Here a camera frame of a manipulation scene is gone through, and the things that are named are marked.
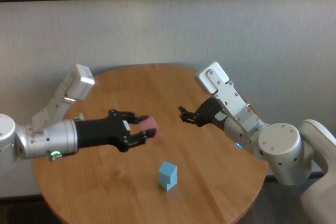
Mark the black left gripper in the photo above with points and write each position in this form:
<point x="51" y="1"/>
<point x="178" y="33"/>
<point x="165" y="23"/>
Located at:
<point x="102" y="132"/>

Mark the pink cube block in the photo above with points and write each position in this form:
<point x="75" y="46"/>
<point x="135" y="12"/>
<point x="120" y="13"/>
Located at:
<point x="152" y="125"/>

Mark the blue cube block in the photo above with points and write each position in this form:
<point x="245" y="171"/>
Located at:
<point x="173" y="184"/>
<point x="166" y="171"/>

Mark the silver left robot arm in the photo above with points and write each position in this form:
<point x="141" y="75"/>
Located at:
<point x="52" y="140"/>

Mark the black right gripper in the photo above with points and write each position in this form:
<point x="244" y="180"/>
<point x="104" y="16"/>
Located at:
<point x="210" y="112"/>

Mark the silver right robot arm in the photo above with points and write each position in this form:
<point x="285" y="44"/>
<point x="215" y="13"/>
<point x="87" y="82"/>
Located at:
<point x="281" y="150"/>

